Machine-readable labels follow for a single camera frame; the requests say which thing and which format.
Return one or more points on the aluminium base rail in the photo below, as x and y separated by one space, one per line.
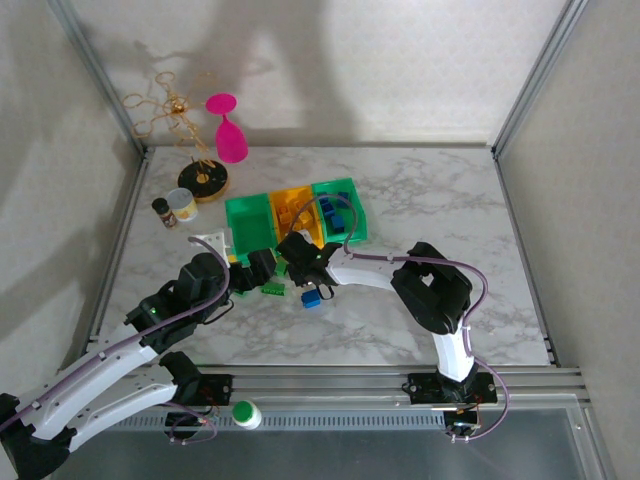
320 387

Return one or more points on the small dark spice bottle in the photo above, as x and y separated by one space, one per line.
164 212

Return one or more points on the pink plastic wine glass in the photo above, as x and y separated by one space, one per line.
230 142

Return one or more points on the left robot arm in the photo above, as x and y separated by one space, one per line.
100 370

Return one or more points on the yellow plastic bin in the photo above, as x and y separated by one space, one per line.
277 227

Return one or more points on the white jar with yellow label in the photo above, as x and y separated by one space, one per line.
181 202

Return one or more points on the green plastic bin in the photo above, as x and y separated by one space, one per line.
250 225
360 220

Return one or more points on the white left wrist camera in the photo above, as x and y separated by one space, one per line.
212 241

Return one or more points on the long green lego brick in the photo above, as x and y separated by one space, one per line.
272 289
242 292

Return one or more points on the aluminium frame post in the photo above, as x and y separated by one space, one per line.
535 75
100 75

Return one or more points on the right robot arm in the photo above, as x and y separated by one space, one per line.
430 290

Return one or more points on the white bottle with green cap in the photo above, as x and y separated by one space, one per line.
246 414

